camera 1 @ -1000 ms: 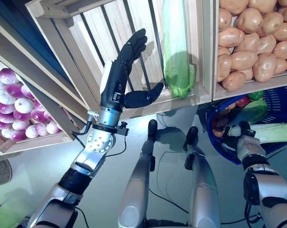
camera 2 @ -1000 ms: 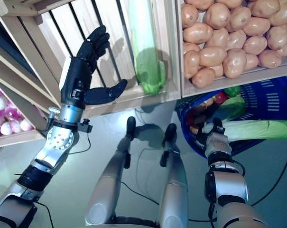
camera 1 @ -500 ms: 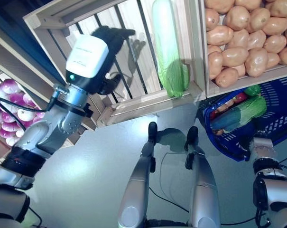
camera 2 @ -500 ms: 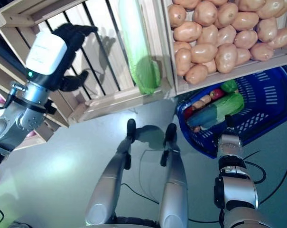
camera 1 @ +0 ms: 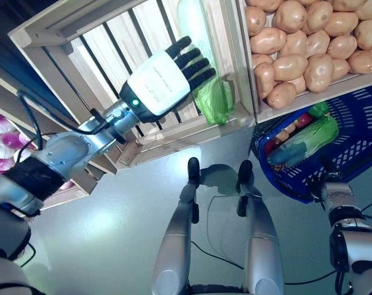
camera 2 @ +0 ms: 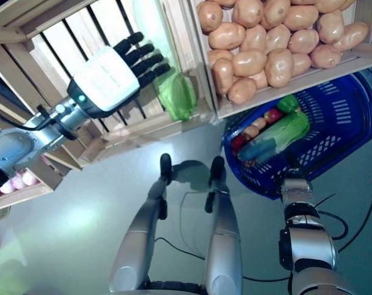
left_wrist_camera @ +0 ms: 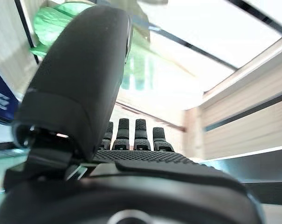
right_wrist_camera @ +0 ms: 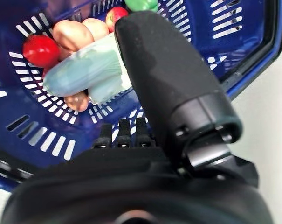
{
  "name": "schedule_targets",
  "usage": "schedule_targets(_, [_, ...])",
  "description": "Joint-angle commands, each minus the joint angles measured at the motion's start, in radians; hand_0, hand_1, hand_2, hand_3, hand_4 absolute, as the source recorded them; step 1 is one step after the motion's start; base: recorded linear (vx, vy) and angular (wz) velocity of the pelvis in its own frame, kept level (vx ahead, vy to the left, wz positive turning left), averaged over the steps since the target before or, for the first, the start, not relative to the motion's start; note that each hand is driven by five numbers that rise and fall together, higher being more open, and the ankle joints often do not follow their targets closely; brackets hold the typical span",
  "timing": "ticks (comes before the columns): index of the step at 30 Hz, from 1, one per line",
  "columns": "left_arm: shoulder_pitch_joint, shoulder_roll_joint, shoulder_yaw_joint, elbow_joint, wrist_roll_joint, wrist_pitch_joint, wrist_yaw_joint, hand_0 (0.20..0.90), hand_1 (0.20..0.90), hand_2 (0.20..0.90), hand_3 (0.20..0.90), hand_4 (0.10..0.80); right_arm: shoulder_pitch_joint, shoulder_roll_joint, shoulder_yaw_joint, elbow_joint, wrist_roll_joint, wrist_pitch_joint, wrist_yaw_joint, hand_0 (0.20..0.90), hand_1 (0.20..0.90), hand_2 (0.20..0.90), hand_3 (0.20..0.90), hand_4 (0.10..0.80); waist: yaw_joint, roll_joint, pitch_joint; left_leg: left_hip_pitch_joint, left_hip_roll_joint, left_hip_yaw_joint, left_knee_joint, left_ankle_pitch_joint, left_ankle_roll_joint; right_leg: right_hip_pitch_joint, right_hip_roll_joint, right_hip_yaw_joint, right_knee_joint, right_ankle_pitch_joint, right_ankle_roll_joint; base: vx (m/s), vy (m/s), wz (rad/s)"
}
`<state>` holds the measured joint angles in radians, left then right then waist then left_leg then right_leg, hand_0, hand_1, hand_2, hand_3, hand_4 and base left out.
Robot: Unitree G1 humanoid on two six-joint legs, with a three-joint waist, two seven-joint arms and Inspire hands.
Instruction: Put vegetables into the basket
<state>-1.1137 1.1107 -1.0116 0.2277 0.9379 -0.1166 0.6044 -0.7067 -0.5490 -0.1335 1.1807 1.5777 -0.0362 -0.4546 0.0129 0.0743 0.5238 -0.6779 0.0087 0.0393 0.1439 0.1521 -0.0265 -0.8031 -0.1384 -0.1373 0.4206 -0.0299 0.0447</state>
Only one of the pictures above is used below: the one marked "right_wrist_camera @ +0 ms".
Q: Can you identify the red tomato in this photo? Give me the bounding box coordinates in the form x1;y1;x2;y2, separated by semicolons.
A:
22;34;61;69

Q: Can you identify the tan plastic potato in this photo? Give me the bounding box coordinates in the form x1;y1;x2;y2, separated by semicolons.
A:
82;18;110;42
63;92;90;112
52;20;95;53

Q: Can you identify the green bell pepper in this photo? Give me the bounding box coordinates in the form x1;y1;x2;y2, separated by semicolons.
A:
124;0;159;13

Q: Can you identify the red yellow apple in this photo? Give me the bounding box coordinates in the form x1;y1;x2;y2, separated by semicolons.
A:
105;6;129;33

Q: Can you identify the blue plastic shopping basket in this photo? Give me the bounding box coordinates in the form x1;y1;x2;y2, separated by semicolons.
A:
0;0;282;194

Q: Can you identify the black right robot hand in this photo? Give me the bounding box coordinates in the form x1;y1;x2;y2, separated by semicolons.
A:
0;10;274;224

